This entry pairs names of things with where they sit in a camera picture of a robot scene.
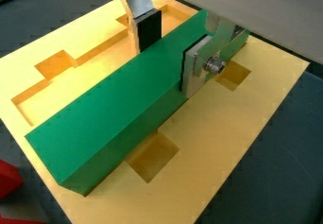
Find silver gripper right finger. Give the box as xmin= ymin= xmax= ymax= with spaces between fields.
xmin=181 ymin=16 xmax=243 ymax=98

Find yellow slotted board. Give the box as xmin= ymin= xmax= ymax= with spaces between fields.
xmin=0 ymin=0 xmax=307 ymax=224

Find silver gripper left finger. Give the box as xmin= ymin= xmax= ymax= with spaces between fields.
xmin=121 ymin=0 xmax=162 ymax=53

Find green long block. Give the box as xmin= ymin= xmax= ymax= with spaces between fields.
xmin=26 ymin=10 xmax=214 ymax=196

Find red cross-shaped block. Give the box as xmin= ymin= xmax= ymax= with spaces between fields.
xmin=0 ymin=160 xmax=46 ymax=224

